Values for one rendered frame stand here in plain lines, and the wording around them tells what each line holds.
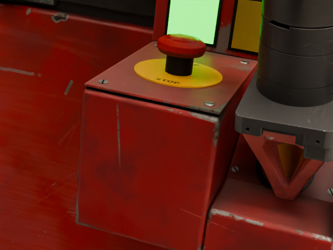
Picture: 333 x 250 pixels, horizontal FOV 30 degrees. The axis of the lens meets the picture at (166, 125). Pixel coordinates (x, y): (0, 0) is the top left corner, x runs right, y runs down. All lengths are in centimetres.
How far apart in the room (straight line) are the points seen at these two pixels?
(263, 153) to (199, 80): 8
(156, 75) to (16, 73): 33
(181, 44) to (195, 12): 10
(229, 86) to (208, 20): 10
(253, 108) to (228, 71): 12
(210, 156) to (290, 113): 7
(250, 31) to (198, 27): 5
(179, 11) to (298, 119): 22
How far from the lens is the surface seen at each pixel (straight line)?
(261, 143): 45
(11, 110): 81
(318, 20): 39
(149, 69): 50
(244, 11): 57
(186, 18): 58
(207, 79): 49
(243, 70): 54
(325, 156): 41
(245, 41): 57
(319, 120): 41
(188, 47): 48
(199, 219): 47
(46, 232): 86
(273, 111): 41
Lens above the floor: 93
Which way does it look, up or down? 22 degrees down
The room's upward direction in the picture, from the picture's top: 7 degrees clockwise
